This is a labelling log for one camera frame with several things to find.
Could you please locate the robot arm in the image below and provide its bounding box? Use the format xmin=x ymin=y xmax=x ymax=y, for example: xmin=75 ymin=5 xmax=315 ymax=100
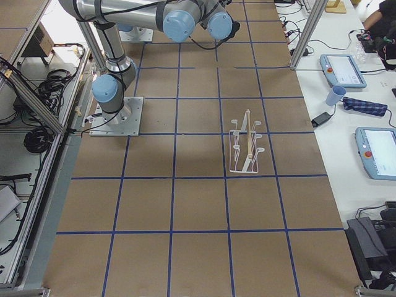
xmin=60 ymin=1 xmax=240 ymax=126

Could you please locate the blue cup on desk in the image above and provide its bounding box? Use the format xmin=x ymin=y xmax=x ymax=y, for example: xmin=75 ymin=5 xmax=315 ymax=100
xmin=325 ymin=85 xmax=347 ymax=106

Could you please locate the black power adapter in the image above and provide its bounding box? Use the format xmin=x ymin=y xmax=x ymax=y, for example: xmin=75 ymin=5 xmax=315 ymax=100
xmin=311 ymin=112 xmax=332 ymax=128

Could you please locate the blue checked cloth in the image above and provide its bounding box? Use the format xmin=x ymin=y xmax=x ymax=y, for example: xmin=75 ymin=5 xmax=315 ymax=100
xmin=342 ymin=97 xmax=388 ymax=117

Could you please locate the upper teach pendant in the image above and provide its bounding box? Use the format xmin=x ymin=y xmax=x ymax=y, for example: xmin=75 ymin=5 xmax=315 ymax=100
xmin=319 ymin=54 xmax=367 ymax=88

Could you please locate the teach pendant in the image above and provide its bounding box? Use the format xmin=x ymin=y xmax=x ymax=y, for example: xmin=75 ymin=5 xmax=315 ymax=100
xmin=355 ymin=127 xmax=395 ymax=181
xmin=319 ymin=54 xmax=367 ymax=88

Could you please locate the lower teach pendant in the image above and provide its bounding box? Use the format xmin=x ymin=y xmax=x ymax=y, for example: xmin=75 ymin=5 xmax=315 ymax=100
xmin=355 ymin=127 xmax=395 ymax=181

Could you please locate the black laptop bag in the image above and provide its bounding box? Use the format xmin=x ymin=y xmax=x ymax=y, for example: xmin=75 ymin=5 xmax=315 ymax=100
xmin=345 ymin=217 xmax=395 ymax=282

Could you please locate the white wire cup rack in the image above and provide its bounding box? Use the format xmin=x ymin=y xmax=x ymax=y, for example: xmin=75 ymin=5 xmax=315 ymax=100
xmin=228 ymin=109 xmax=265 ymax=174

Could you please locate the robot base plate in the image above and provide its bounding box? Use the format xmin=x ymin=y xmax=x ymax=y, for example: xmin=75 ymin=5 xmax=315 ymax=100
xmin=89 ymin=97 xmax=144 ymax=137

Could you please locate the aluminium frame post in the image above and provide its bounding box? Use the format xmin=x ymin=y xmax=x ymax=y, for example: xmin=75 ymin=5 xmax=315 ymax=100
xmin=290 ymin=0 xmax=327 ymax=70

